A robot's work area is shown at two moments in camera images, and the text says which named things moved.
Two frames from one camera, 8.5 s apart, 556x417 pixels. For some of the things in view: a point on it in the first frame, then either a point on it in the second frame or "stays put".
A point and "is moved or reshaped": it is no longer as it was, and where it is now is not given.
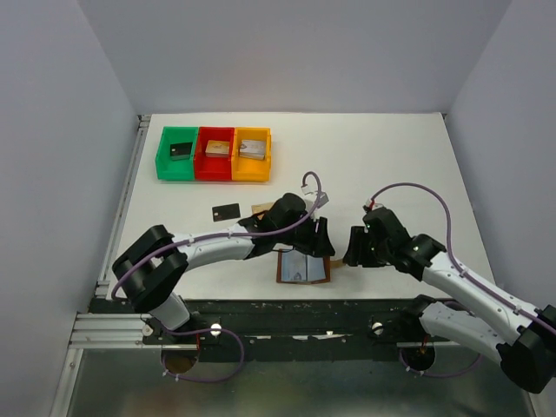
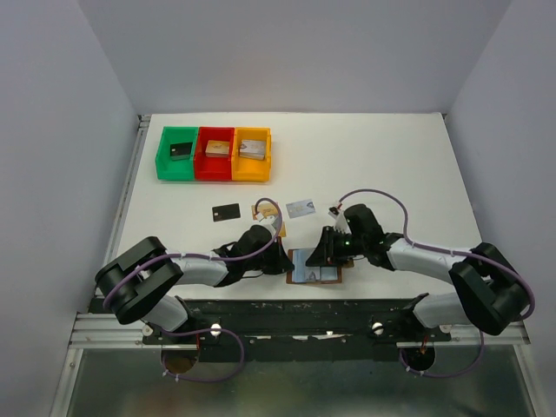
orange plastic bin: (251, 168) stays put
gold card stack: (217, 148) stays put
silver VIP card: (294, 266) is moved or reshaped
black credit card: (223, 212) stays put
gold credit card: (258, 208) stays put
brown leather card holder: (296, 267) is moved or reshaped
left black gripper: (324, 244) -> (281, 263)
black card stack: (181, 151) stays put
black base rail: (293, 330) stays put
